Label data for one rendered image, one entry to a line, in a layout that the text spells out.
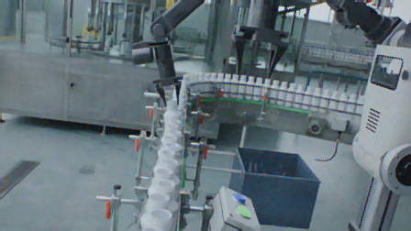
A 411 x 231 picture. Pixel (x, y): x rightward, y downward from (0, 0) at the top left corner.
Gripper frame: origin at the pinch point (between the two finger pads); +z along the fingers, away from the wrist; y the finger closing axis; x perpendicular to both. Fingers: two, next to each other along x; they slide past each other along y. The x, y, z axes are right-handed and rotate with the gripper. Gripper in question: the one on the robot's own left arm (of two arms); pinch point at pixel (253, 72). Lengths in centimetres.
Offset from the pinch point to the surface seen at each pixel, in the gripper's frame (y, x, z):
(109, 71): -105, 349, 59
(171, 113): -17, 43, 22
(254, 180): 17, 56, 48
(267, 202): 24, 56, 57
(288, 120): 62, 173, 50
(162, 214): -14.7, -18.5, 24.1
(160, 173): -16.7, -3.8, 23.0
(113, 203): -26.2, -2.3, 32.1
